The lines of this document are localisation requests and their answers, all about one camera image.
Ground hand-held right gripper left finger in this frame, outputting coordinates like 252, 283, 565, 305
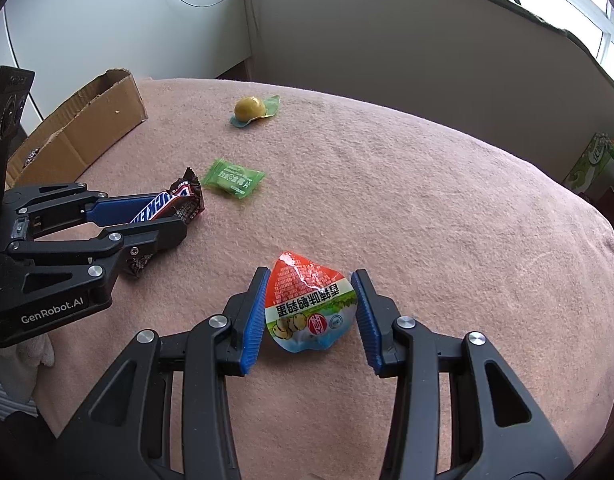
62, 266, 272, 480

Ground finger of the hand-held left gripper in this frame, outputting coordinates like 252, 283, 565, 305
2, 182, 160, 241
7, 217, 189, 295

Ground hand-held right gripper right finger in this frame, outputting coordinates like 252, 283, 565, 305
350, 269, 573, 480

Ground brown chocolate bar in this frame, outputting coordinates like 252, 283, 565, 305
124, 167, 206, 278

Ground orange white egg snack packet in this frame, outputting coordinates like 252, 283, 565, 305
264, 251, 360, 353

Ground brown cardboard box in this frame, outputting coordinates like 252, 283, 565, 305
4, 69, 148, 191

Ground white fuzzy cloth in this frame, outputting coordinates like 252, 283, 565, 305
0, 332, 55, 401

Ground green wrapped candy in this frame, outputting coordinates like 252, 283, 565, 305
202, 158, 266, 201

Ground pink blanket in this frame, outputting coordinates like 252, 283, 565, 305
17, 77, 614, 480

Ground yellow ball candy clear wrapper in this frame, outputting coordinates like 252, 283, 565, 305
230, 95, 281, 128

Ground white cabinet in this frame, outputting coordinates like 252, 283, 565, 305
0, 0, 253, 126

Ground green printed carton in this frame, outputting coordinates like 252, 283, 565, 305
562, 132, 614, 196

